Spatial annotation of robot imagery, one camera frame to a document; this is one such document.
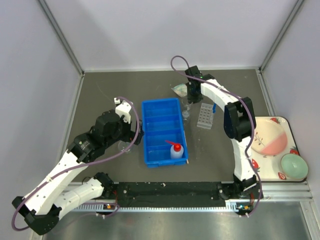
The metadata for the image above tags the small clear glass dish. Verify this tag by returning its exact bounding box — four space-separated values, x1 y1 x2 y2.
117 141 136 154

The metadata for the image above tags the clear glass beaker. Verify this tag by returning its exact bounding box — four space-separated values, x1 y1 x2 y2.
181 97 192 114

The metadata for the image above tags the test tube blue cap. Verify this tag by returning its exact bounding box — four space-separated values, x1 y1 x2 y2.
212 103 217 114

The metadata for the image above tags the blue compartment plastic bin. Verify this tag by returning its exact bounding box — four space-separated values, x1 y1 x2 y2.
141 98 189 168

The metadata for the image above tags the wash bottle red nozzle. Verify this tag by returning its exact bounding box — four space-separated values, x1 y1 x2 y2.
165 140 184 159

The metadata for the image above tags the small stoppered glass bottle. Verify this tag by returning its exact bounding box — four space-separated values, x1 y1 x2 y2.
182 110 190 124

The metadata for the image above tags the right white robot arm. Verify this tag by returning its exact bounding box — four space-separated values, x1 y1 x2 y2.
184 65 258 198

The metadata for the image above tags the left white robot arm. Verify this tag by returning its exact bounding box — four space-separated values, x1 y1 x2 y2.
11 104 144 236

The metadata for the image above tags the crumpled plastic bag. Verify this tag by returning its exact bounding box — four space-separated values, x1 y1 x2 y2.
171 83 188 98

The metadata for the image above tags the clear acrylic tube rack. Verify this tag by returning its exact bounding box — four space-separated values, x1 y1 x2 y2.
196 103 214 130

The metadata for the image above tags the pink round plate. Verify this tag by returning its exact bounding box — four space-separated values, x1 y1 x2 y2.
251 117 288 156

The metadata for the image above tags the strawberry pattern tray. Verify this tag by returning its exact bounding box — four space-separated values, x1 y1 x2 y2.
251 116 309 182

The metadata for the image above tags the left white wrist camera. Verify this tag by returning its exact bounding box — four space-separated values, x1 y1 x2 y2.
114 97 132 124

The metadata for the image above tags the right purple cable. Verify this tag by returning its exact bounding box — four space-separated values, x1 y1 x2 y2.
170 55 264 218

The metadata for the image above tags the purple cable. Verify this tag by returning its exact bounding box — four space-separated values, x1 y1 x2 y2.
11 95 141 231
170 55 264 218

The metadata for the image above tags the grey slotted cable duct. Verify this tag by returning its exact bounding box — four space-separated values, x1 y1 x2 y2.
73 201 250 213

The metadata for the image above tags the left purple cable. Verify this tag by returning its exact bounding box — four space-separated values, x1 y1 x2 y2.
11 95 141 231

